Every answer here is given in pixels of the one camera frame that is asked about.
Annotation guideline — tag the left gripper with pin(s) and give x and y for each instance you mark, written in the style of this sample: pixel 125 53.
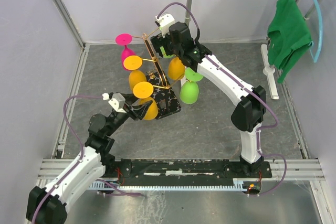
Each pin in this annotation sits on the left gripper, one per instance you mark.
pixel 132 111

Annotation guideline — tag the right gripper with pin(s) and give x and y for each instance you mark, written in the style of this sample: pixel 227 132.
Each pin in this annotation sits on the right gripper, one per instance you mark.
pixel 157 41

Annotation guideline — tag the green wine glass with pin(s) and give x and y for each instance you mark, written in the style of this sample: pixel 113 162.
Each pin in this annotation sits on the green wine glass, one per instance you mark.
pixel 165 54
pixel 190 90

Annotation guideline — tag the orange wine glass front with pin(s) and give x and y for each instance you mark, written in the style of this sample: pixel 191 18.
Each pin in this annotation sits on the orange wine glass front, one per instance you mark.
pixel 143 91

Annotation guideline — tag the orange wine glass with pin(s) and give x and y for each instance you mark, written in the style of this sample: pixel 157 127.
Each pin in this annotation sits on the orange wine glass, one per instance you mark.
pixel 133 64
pixel 143 91
pixel 176 69

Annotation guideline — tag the pink plastic cup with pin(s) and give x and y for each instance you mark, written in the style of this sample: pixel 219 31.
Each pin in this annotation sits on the pink plastic cup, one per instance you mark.
pixel 124 40

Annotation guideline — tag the green wine glass front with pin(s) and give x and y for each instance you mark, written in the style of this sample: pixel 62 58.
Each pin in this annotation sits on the green wine glass front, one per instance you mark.
pixel 190 90

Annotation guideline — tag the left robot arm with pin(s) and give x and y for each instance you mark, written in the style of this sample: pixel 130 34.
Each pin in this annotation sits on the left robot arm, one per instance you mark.
pixel 53 202

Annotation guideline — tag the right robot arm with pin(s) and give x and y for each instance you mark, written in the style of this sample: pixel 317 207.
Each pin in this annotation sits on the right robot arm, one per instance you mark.
pixel 250 102

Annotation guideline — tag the gold wine glass rack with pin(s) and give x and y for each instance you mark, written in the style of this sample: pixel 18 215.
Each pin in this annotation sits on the gold wine glass rack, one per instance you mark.
pixel 163 94

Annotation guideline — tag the green cloth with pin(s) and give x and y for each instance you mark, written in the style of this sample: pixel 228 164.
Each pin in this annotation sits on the green cloth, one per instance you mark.
pixel 289 37

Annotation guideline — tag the blue clothes hanger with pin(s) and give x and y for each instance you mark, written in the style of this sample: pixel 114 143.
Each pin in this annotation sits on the blue clothes hanger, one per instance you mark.
pixel 316 56

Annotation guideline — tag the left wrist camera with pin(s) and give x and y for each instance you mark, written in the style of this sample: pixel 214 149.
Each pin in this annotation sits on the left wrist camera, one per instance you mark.
pixel 116 101

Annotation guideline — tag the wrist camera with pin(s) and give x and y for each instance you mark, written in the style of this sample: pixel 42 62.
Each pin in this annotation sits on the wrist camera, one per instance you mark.
pixel 165 21
pixel 116 101

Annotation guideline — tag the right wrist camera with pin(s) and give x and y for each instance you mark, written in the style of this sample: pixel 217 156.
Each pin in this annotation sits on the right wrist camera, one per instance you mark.
pixel 165 21

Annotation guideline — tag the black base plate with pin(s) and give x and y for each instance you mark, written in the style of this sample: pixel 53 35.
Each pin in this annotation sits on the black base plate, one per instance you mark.
pixel 184 172

